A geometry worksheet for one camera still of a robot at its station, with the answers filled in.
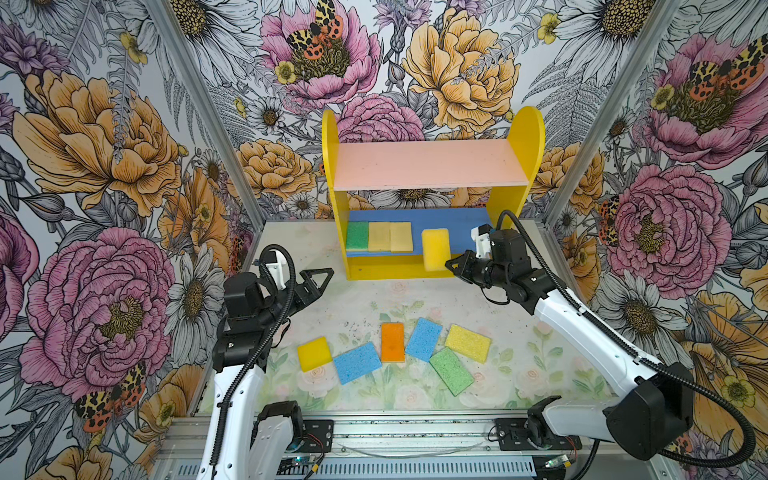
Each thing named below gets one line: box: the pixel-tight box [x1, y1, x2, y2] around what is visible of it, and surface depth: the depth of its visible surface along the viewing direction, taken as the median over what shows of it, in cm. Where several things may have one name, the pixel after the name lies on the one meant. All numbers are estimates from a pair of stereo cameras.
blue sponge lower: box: [333, 342, 382, 385], surface depth 87 cm
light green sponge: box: [429, 347, 475, 397], surface depth 85 cm
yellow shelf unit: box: [322, 106, 546, 280], surface depth 81 cm
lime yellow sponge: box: [445, 324, 491, 364], surface depth 91 cm
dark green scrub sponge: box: [346, 221, 369, 251], surface depth 98 cm
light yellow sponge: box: [389, 221, 413, 253], surface depth 99 cm
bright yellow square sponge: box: [297, 336, 333, 373], surface depth 89 cm
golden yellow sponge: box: [421, 228, 451, 271], surface depth 82 cm
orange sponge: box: [381, 322, 405, 363], surface depth 90 cm
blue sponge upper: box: [406, 318, 443, 362], surface depth 91 cm
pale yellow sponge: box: [368, 222, 391, 251], surface depth 98 cm
